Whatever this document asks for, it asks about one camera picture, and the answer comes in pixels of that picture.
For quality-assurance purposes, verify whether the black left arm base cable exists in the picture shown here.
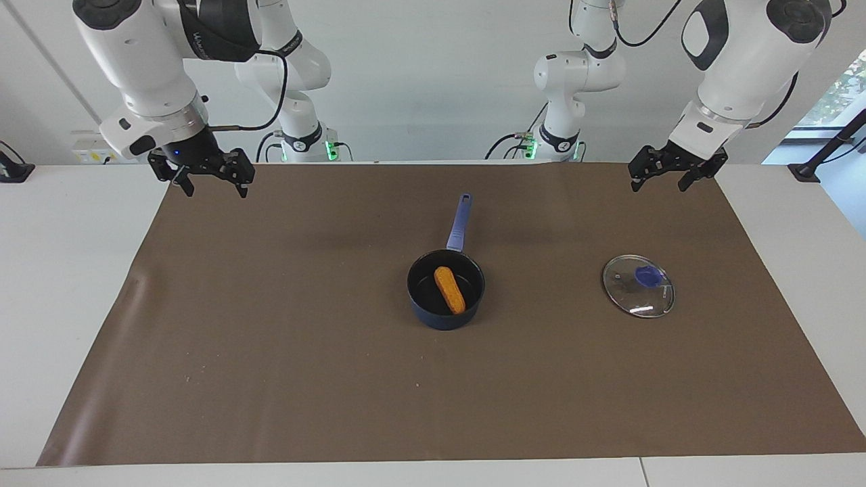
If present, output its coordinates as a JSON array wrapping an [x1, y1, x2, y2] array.
[[484, 101, 550, 162]]

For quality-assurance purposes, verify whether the black arm gripper cable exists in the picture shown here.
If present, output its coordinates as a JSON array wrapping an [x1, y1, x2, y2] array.
[[206, 49, 289, 132], [609, 0, 683, 49]]

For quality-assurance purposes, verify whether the black left arm gripper cable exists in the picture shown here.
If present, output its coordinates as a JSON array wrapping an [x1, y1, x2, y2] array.
[[609, 0, 683, 49]]

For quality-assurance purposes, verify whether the blue saucepan with handle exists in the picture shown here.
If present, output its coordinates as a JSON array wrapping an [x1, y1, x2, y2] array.
[[407, 193, 486, 331]]

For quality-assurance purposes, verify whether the white wall socket box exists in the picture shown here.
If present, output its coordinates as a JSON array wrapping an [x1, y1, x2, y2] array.
[[71, 132, 155, 166]]

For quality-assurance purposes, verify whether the glass lid with blue knob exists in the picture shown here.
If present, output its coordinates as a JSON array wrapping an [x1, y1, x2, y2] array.
[[602, 254, 676, 319]]

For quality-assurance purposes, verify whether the yellow corn cob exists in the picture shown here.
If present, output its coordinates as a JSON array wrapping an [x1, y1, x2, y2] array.
[[434, 266, 467, 315]]

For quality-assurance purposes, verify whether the black arm base cable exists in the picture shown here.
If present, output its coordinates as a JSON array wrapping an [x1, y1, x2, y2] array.
[[484, 101, 550, 162], [256, 131, 285, 163]]

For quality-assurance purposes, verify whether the black right arm base cable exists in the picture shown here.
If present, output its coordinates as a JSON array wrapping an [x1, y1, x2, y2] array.
[[256, 131, 285, 163]]

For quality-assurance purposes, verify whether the window with green view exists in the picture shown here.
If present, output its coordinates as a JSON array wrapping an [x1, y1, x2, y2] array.
[[795, 49, 866, 131]]

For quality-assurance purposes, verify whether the black right arm gripper cable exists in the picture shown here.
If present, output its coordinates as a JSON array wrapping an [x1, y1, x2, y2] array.
[[206, 49, 289, 132]]

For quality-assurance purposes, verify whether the black clamp stand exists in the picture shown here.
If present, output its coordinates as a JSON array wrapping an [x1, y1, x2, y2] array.
[[0, 140, 36, 184]]

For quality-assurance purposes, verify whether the brown table mat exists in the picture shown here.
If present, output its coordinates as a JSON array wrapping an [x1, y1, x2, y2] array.
[[36, 161, 866, 467]]

